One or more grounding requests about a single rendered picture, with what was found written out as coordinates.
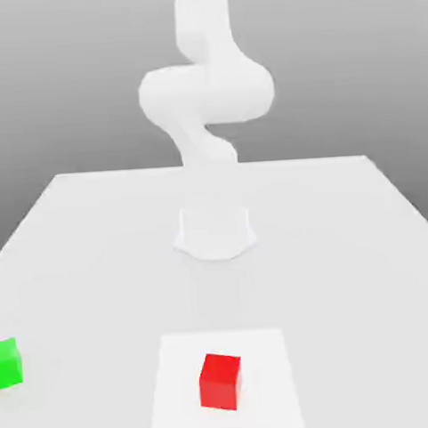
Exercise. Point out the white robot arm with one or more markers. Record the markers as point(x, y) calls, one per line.
point(206, 93)

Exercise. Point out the small red cube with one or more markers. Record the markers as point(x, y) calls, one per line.
point(220, 383)

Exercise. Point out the small green cube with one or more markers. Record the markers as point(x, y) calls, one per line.
point(5, 365)

